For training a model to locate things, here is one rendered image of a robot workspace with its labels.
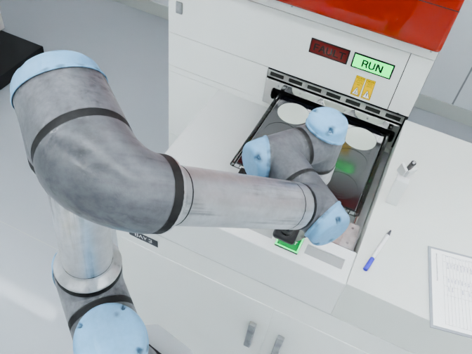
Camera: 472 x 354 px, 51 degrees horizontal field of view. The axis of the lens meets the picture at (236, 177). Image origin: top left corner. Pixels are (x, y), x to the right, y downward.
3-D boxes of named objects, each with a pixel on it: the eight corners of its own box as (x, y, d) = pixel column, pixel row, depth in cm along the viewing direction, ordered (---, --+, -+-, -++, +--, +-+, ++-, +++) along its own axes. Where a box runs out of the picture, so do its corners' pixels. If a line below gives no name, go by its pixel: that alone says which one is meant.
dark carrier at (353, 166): (282, 96, 160) (282, 95, 159) (384, 134, 152) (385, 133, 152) (237, 163, 138) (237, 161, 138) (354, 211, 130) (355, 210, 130)
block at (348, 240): (345, 227, 128) (348, 220, 126) (357, 233, 127) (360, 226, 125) (336, 251, 123) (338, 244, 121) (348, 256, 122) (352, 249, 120)
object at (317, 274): (151, 199, 136) (149, 164, 126) (341, 284, 124) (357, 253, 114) (132, 223, 130) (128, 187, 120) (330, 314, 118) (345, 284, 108)
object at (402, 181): (388, 186, 128) (406, 149, 118) (402, 192, 127) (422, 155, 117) (382, 201, 124) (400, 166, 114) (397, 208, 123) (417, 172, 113)
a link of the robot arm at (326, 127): (296, 109, 88) (335, 98, 91) (285, 152, 96) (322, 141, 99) (320, 138, 84) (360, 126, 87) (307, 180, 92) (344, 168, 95)
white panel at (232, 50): (171, 66, 177) (172, -46, 148) (392, 149, 159) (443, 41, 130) (167, 71, 175) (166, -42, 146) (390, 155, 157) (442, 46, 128)
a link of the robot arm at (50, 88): (72, 348, 90) (22, 127, 50) (51, 279, 98) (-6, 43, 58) (135, 323, 95) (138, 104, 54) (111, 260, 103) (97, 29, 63)
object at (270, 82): (263, 98, 166) (267, 75, 159) (391, 146, 156) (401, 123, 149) (261, 101, 165) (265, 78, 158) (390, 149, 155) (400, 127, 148)
